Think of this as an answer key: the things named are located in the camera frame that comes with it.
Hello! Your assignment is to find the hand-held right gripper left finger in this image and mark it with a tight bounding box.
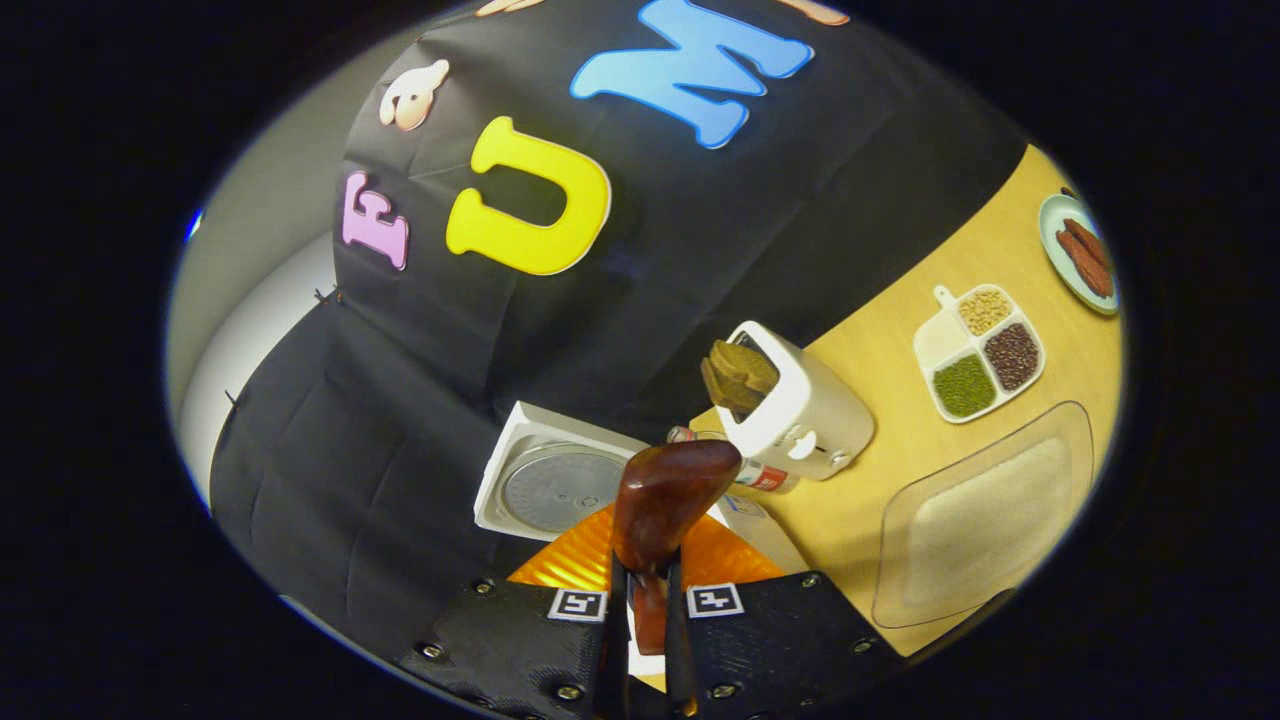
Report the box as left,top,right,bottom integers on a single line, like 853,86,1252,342
399,503,629,720

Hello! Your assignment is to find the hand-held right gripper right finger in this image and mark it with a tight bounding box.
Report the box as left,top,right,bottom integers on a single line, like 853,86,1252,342
664,511,907,720

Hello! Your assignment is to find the white rice cooker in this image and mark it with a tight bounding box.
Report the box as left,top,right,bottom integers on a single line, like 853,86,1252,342
472,400,812,578

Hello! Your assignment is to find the brown wooden spoon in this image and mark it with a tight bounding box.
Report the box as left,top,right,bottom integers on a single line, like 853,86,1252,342
609,439,744,658

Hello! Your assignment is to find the white rice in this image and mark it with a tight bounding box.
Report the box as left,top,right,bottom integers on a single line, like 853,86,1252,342
904,436,1074,610

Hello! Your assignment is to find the clear glass tray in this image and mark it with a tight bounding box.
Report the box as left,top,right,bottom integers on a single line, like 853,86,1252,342
869,399,1097,632

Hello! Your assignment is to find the small clear bottle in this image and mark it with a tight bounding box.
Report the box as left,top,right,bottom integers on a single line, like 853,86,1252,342
667,425,802,495

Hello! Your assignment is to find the white toaster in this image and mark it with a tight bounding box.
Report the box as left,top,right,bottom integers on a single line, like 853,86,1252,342
714,320,877,484

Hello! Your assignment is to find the brown bread slice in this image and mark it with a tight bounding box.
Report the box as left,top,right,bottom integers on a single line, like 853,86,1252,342
711,338,780,397
699,355,767,417

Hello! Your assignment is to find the heap of green beans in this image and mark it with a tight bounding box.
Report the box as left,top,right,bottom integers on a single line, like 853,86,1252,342
932,352,999,419

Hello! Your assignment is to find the white divided dish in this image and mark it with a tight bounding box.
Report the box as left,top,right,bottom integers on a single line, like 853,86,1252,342
911,283,1048,426

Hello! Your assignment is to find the heap of dark beans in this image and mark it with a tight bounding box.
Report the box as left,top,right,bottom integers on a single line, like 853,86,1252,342
982,321,1042,392

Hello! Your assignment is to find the heap of pale beans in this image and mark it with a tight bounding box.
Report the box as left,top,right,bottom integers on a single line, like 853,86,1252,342
957,288,1014,337

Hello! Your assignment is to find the black backdrop cloth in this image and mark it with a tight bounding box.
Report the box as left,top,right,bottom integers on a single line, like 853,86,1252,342
207,0,1031,663

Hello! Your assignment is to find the pale green plate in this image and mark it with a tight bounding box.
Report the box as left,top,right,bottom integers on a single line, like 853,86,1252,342
1037,191,1122,318

